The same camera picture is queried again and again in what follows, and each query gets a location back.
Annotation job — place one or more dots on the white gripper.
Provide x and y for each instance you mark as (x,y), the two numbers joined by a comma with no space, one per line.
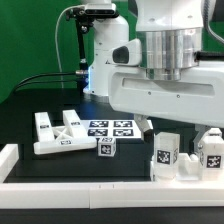
(198,97)

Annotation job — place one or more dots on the white seat block with pegs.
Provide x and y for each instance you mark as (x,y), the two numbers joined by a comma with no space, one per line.
(187,168)

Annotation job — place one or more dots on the white tagged cube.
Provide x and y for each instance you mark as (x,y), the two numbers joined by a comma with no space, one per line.
(107,146)
(215,132)

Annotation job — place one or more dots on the white chair back frame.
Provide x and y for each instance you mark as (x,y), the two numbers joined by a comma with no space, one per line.
(71,136)

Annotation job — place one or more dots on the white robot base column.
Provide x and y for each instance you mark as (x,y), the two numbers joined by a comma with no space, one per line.
(108,34)

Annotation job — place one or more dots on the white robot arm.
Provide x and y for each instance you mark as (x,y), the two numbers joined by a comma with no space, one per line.
(164,73)

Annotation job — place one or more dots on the white chair seat plate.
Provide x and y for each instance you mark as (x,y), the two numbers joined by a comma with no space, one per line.
(119,129)

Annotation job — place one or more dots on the white front barrier rail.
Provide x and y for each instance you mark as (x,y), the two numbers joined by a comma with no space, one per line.
(110,195)

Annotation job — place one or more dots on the white barrier rail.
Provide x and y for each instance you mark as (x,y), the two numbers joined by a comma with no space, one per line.
(9,156)
(110,195)

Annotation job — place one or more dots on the black camera on stand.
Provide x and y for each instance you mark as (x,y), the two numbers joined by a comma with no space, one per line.
(93,10)

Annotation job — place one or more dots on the white left barrier rail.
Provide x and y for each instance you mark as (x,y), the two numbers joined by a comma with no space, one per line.
(9,156)

